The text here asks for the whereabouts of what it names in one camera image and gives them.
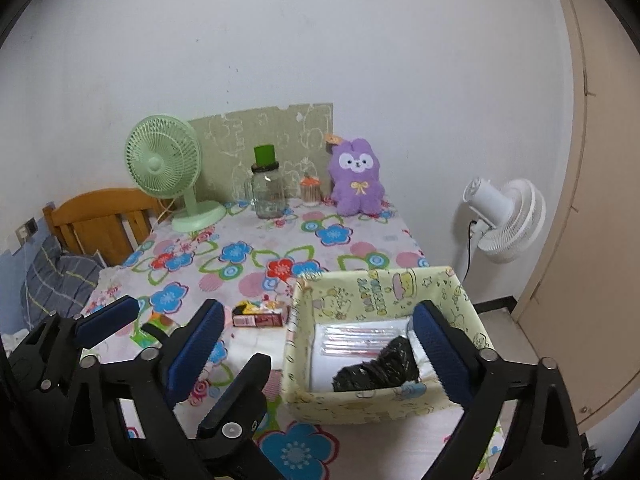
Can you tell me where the purple plush bunny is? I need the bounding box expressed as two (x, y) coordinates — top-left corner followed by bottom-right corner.
(328, 139), (385, 217)

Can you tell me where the glass mason jar mug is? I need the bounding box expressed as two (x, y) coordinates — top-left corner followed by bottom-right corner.
(248, 162), (286, 220)

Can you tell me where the floral tablecloth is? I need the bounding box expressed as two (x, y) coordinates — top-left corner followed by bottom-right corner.
(86, 203), (462, 479)

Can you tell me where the green patterned cardboard panel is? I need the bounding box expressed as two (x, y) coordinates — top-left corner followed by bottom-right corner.
(190, 103), (333, 203)

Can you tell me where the beige door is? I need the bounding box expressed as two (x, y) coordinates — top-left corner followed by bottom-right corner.
(513, 0), (639, 431)

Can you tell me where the clear plastic packet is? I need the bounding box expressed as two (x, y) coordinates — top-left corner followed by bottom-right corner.
(314, 324), (406, 358)

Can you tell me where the green desk fan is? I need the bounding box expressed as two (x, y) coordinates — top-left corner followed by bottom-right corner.
(125, 115), (226, 233)

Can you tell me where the black fuzzy sock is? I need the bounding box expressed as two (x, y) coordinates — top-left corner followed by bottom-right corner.
(332, 336), (420, 392)

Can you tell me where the wall power outlet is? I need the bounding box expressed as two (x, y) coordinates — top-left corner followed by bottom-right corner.
(15, 218), (38, 245)

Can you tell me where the white clip fan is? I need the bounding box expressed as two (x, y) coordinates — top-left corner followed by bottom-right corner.
(462, 178), (547, 263)

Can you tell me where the green cup behind jar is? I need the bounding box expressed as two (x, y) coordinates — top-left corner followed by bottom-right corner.
(254, 144), (277, 168)

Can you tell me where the grey plaid pillow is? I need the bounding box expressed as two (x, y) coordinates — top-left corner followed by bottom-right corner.
(21, 235), (105, 330)

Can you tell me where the green tissue pack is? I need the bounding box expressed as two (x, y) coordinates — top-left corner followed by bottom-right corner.
(130, 309), (180, 349)

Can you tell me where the red yellow snack box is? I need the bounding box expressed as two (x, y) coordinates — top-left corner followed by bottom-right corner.
(232, 300), (288, 328)

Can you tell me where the wooden chair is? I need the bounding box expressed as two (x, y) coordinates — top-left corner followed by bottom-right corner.
(42, 188), (164, 266)

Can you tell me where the cotton swab container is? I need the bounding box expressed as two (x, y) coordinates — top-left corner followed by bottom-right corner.
(299, 174), (322, 207)

